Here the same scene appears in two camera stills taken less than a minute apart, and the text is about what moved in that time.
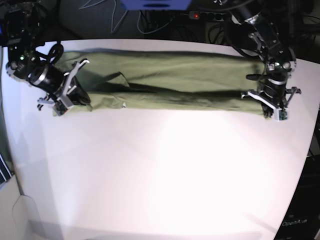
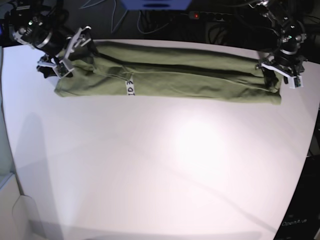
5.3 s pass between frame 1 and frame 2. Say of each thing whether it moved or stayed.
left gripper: moved
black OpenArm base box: stayed
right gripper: moved
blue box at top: stayed
